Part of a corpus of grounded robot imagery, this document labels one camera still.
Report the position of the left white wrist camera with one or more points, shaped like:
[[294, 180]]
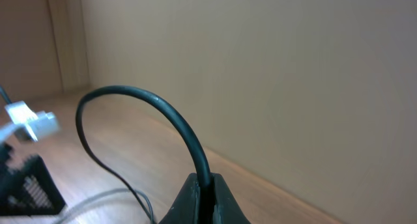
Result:
[[26, 125]]

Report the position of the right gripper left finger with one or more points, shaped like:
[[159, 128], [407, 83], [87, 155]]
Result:
[[185, 207]]

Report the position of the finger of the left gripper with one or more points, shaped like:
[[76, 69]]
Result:
[[29, 190]]

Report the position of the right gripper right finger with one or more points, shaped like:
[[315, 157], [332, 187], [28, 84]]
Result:
[[226, 208]]

